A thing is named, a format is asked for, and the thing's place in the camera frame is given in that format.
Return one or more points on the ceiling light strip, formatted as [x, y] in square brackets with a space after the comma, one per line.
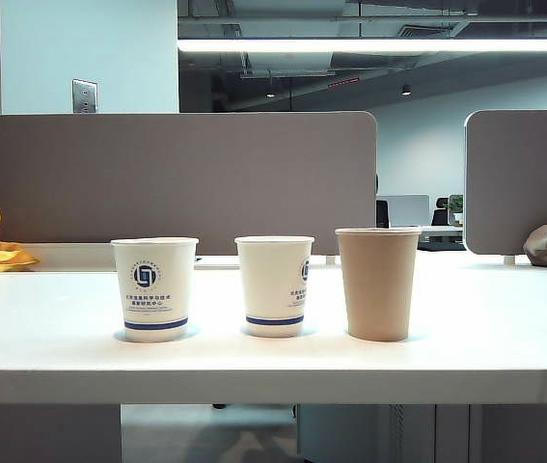
[446, 45]

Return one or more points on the metal wall switch plate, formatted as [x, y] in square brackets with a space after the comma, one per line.
[85, 96]

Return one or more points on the black office chair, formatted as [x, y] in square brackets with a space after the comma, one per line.
[441, 212]

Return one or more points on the white background desk screen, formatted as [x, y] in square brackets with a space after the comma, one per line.
[405, 209]

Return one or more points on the green potted plant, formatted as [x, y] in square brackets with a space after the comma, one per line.
[456, 205]

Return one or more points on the white partition foot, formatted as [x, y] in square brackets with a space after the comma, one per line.
[331, 259]
[509, 259]

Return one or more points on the brown plain paper cup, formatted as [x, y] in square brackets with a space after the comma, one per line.
[379, 289]

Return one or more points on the grey under-desk cabinet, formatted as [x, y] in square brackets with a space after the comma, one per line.
[350, 434]

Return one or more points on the white logo paper cup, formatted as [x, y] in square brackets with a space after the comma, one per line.
[268, 289]
[155, 299]

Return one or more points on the narrow grey-brown desk partition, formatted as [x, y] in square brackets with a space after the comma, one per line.
[524, 169]

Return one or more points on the wide grey-brown desk partition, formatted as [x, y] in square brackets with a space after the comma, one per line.
[157, 169]

